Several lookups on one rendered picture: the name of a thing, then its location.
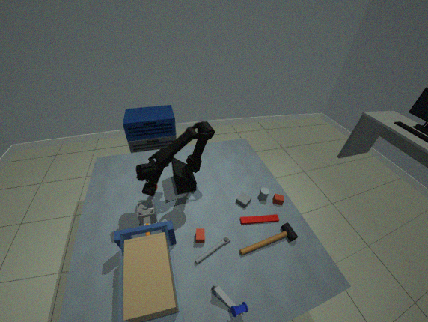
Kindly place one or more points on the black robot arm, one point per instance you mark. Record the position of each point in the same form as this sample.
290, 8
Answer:
165, 155

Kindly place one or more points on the small red block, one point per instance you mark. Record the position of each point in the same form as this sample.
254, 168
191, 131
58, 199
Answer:
278, 199
199, 235

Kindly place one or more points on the red flat bar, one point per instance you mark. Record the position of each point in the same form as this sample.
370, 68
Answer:
245, 220

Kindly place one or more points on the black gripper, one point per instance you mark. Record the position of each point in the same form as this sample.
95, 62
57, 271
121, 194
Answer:
150, 187

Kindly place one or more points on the mallet with wooden handle and black head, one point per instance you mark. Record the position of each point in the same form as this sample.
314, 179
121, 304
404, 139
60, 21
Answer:
287, 231

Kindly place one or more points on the grey cylinder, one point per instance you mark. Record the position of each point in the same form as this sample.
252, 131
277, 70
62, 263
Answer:
263, 193

